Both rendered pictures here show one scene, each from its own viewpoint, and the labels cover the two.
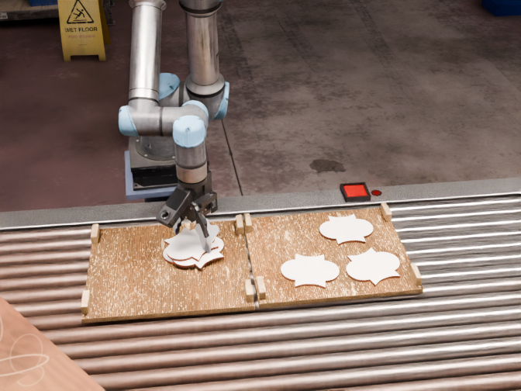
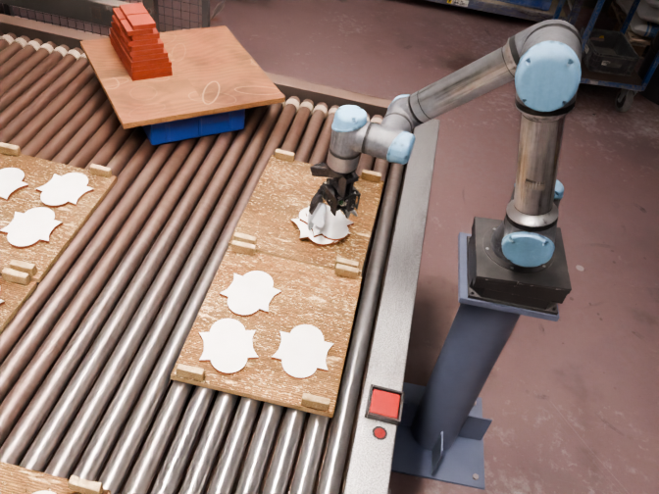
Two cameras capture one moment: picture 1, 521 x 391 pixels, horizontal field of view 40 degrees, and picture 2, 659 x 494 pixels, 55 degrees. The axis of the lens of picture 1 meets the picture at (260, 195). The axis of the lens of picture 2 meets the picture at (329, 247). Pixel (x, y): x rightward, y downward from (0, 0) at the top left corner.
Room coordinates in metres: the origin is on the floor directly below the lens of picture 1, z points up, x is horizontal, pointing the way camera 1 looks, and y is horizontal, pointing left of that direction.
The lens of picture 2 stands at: (1.74, -1.08, 2.08)
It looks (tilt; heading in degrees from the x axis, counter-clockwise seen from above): 43 degrees down; 101
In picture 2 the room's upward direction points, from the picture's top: 10 degrees clockwise
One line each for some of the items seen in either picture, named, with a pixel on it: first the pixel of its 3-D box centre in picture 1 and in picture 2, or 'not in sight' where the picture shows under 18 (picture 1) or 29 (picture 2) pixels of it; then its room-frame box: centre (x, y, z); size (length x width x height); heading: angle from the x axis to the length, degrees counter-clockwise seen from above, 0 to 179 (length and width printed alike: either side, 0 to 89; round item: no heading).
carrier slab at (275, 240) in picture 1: (327, 253); (275, 322); (1.46, -0.18, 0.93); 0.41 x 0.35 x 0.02; 98
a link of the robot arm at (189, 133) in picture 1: (189, 140); (349, 131); (1.49, 0.17, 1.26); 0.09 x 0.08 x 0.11; 0
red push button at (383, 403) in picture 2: (355, 192); (384, 405); (1.76, -0.28, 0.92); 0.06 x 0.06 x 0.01; 7
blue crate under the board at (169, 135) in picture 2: not in sight; (182, 98); (0.87, 0.52, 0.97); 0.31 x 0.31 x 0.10; 47
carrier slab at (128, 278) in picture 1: (168, 267); (312, 211); (1.41, 0.24, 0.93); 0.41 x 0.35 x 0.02; 96
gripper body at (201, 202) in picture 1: (195, 195); (339, 186); (1.49, 0.17, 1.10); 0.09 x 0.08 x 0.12; 140
